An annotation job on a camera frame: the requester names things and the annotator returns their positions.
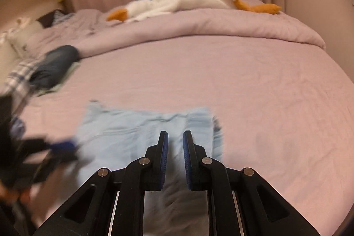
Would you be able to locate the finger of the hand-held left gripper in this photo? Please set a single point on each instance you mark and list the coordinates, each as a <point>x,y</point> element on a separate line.
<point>62,146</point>
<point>45,169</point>

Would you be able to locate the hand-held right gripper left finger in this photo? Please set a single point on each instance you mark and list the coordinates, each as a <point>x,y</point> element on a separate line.
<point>164,150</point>

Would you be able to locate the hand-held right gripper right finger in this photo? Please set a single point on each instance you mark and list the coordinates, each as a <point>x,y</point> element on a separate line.
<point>187,155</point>

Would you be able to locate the light blue strawberry pants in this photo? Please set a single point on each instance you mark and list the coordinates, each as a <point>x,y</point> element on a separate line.
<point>124,136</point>

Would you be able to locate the person's left hand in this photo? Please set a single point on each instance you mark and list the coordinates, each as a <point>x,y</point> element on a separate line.
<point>13,193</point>

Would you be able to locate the plaid cloth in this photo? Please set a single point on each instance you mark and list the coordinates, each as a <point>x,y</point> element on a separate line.
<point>19,73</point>

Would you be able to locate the dark rolled cloth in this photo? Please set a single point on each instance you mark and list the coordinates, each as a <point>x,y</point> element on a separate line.
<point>55,61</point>

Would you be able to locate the dark striped clothes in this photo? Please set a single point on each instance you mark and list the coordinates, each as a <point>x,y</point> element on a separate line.
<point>52,19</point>

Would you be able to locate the pink duvet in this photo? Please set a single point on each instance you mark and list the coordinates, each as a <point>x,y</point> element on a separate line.
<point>207,23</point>

